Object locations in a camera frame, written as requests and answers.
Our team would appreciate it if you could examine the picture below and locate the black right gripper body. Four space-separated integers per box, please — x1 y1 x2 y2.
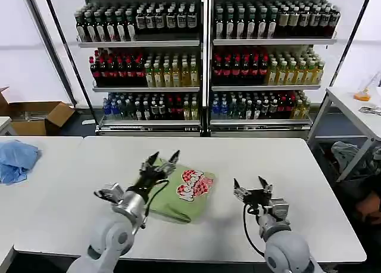
243 188 273 210

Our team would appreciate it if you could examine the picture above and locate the grey slanted frame pole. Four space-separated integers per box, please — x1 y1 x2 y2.
24 0 77 107

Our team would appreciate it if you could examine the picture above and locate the white side table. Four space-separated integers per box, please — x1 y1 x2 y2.
306 86 381 183

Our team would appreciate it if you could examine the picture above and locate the open cardboard box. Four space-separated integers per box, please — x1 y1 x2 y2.
0 86 76 137

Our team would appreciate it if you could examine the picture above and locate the black slanted frame pole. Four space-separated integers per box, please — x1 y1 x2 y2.
41 0 101 128
328 0 376 88

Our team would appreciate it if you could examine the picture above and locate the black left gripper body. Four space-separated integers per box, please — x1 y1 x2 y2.
130 165 168 197

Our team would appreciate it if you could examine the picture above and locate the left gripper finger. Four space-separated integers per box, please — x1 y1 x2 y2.
140 151 161 173
157 149 181 176

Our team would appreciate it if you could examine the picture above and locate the blue crumpled cloth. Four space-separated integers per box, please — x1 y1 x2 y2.
0 139 42 186

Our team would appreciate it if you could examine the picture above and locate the green t-shirt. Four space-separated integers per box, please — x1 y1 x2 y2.
147 158 220 225

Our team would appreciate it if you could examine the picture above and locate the shelf unit with drink bottles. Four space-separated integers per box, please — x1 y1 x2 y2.
207 0 342 138
73 0 207 137

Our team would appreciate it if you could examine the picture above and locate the small white table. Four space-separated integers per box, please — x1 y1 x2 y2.
0 116 14 136

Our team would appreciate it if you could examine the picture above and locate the person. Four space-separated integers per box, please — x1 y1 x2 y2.
336 177 381 226

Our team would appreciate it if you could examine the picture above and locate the silver metal tool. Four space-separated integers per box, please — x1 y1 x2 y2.
358 106 381 116

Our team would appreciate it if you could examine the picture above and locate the yellow drink bottle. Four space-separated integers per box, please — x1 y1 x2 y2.
353 76 376 102

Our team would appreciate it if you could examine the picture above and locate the grey crumpled cloth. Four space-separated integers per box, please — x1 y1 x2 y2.
330 141 381 181

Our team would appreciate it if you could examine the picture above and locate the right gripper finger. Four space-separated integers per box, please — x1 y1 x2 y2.
257 175 273 194
233 178 253 201

